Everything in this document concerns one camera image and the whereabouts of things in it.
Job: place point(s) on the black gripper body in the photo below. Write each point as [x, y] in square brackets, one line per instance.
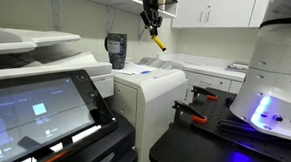
[150, 11]

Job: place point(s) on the yellow marker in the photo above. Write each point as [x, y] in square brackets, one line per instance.
[159, 43]

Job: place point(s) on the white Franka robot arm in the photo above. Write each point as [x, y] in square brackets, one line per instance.
[276, 64]

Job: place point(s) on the black patterned mug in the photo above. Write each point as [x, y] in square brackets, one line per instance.
[117, 52]

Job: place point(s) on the blue tape piece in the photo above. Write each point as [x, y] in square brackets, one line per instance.
[146, 72]

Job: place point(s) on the white paper sheet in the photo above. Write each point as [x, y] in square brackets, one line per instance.
[134, 69]

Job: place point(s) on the white counter with drawers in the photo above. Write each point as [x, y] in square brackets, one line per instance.
[206, 75]

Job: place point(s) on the white copier finisher unit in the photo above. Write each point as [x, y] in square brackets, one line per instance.
[154, 101]

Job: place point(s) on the small black knob object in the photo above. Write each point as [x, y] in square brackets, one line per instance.
[229, 102]

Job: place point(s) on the large white office copier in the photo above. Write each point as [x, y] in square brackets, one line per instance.
[36, 55]

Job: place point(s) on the black perforated mounting board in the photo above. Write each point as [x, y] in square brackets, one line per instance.
[216, 128]

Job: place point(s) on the black cart table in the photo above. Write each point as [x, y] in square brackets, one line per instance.
[188, 153]

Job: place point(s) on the black copier touchscreen panel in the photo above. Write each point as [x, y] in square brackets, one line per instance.
[37, 115]

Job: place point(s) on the white shelf bracket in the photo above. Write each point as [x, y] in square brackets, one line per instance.
[111, 19]
[56, 9]
[142, 27]

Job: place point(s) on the white upper wall cabinets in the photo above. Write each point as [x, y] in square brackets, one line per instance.
[219, 9]

